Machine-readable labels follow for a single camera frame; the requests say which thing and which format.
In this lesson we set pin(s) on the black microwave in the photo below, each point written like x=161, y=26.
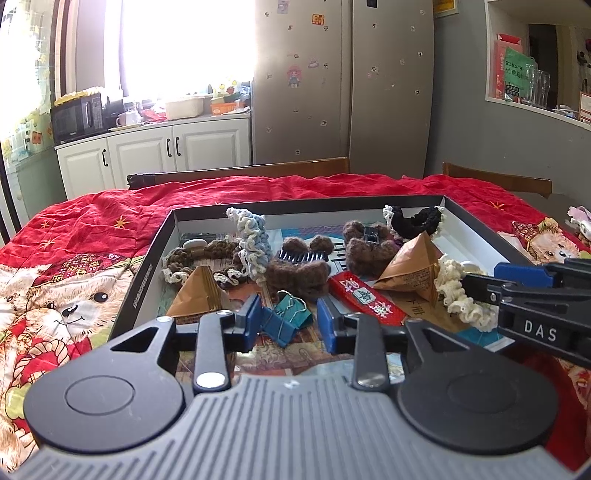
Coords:
x=76, y=119

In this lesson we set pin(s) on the white pink toy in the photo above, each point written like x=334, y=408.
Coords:
x=581, y=221

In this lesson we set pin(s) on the red and green poster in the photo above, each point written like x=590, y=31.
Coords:
x=512, y=69

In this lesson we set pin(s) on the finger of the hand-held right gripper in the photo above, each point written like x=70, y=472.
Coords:
x=521, y=273
x=480, y=285

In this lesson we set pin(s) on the girl fridge sticker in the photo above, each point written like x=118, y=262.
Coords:
x=294, y=76

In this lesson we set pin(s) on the brown wooden chair back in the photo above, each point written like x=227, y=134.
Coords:
x=498, y=180

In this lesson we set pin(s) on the cream knit scrunchie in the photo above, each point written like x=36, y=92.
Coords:
x=457, y=290

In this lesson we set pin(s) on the brown pyramid snack packet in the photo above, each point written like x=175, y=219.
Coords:
x=198, y=295
x=411, y=272

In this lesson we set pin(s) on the red printed bear blanket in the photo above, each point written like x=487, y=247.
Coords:
x=69, y=240

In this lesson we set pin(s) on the brown scrunchie with cream edge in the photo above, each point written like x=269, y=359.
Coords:
x=217, y=251

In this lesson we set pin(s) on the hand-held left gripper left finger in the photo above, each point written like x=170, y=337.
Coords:
x=253, y=323

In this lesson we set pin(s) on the clear drinking glasses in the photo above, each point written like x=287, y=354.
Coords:
x=538, y=85

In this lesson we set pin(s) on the white kitchen cabinet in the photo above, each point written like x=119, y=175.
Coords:
x=138, y=161

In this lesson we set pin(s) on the orange box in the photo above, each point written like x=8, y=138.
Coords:
x=228, y=108

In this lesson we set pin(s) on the teal binder clip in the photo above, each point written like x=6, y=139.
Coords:
x=298, y=316

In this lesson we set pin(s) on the black shallow cardboard box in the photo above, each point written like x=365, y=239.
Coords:
x=138, y=286

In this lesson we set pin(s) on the light blue knit scrunchie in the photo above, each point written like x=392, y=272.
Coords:
x=256, y=244

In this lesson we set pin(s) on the red snack stick packet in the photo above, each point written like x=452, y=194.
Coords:
x=369, y=300

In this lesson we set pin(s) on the blue binder clip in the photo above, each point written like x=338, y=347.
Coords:
x=279, y=331

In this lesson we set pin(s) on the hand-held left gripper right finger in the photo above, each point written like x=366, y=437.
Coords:
x=324, y=325

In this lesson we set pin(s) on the yellow cloth on microwave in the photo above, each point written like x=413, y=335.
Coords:
x=78, y=95

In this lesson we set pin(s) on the dark wooden chair back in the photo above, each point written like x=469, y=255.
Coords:
x=240, y=170

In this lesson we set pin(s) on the grey two-door refrigerator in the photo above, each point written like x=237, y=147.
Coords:
x=341, y=92

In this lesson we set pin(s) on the black scrunchie with white edge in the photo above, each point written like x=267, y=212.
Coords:
x=420, y=219

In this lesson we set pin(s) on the white plastic basket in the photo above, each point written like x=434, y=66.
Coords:
x=184, y=108

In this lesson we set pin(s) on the brown knit bow hair clip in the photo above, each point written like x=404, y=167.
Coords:
x=364, y=256
x=295, y=277

